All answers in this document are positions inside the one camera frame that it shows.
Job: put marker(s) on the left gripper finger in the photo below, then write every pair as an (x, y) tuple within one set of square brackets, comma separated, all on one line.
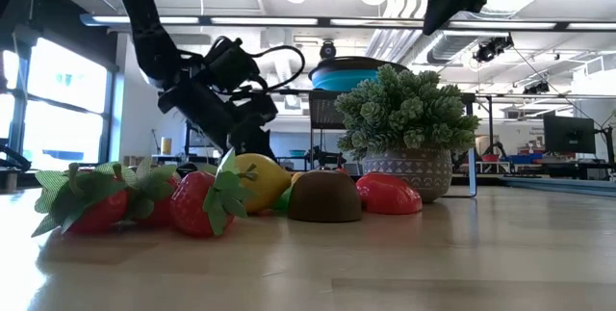
[(252, 140)]

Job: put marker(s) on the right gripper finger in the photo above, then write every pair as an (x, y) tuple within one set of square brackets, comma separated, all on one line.
[(440, 10)]

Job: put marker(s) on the blue collapsible bowl grey rim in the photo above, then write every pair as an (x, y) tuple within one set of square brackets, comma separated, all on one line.
[(341, 80)]

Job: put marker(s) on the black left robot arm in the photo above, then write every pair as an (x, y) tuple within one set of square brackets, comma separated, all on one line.
[(144, 22)]

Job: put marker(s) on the yellow plastic lemon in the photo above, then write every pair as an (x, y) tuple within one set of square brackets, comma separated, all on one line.
[(269, 181)]

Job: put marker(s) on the small teal bowl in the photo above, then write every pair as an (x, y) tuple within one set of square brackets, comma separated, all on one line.
[(297, 152)]

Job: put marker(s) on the yellow cylinder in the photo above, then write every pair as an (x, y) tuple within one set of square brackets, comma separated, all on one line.
[(166, 146)]

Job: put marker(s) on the red plastic strawberry green leaves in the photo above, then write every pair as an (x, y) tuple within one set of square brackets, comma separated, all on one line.
[(98, 215), (161, 215), (190, 205)]

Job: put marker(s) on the brown plastic kiwi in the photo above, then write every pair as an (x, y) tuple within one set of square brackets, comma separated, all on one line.
[(325, 198)]

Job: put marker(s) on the green plant in patterned pot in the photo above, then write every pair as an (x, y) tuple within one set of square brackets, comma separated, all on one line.
[(404, 109)]

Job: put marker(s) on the long LED light bar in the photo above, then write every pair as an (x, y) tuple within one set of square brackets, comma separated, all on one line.
[(289, 22)]

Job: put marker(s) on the large window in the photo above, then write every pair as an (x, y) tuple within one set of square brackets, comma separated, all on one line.
[(62, 109)]

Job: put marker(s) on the red plastic bell pepper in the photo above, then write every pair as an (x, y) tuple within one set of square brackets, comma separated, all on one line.
[(387, 195)]

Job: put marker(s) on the black computer monitor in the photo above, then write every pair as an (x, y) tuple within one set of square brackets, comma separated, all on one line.
[(569, 134)]

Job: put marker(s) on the black ceiling camera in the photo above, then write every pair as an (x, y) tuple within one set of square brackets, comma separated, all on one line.
[(536, 88), (327, 50), (491, 50)]

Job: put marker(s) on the black table frame rails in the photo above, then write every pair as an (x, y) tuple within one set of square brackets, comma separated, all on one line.
[(568, 186)]

